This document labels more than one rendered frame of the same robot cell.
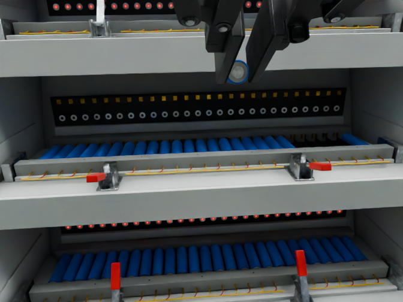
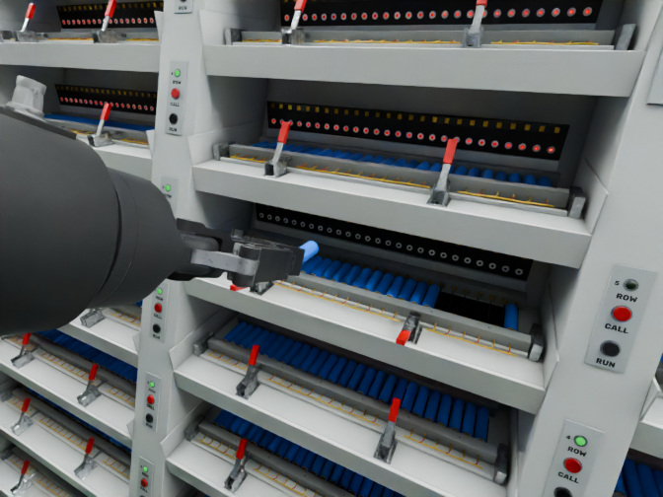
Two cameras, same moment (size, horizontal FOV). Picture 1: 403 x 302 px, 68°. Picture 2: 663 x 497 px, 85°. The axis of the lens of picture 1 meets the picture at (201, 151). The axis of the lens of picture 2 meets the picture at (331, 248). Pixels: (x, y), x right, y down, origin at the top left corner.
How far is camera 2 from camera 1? 0.29 m
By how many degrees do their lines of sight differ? 27
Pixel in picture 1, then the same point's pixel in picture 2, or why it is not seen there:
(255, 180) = (365, 324)
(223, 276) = (336, 390)
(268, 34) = not seen: hidden behind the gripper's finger
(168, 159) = (309, 281)
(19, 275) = (206, 326)
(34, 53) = (227, 181)
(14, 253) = (205, 310)
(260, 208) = (363, 350)
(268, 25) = not seen: hidden behind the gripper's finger
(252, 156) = (378, 301)
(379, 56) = (522, 246)
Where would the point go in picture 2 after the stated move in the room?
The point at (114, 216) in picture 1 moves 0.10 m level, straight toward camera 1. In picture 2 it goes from (257, 313) to (230, 334)
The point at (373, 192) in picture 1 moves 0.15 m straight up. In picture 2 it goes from (474, 379) to (500, 273)
